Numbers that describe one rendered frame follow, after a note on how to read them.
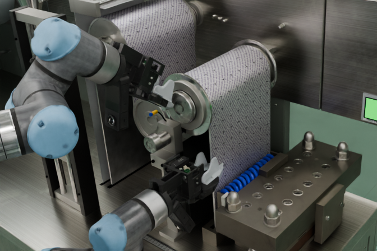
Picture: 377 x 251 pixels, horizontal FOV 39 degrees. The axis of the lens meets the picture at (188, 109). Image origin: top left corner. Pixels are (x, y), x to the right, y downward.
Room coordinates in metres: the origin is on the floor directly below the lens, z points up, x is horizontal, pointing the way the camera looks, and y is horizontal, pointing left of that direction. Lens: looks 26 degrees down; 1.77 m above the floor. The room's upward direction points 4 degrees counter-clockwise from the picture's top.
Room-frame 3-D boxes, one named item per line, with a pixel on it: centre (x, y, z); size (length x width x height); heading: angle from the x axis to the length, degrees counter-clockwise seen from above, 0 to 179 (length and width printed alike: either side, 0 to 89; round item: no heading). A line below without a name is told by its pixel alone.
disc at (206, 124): (1.06, 0.00, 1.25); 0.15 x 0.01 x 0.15; 47
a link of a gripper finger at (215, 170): (1.00, -0.05, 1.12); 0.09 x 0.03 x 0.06; 136
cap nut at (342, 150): (1.14, -0.38, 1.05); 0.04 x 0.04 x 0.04
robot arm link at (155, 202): (0.88, 0.10, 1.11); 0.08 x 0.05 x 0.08; 47
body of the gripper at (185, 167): (0.94, 0.04, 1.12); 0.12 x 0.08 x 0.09; 137
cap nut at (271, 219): (0.91, -0.16, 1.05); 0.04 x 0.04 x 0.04
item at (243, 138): (1.11, -0.12, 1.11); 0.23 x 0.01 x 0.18; 137
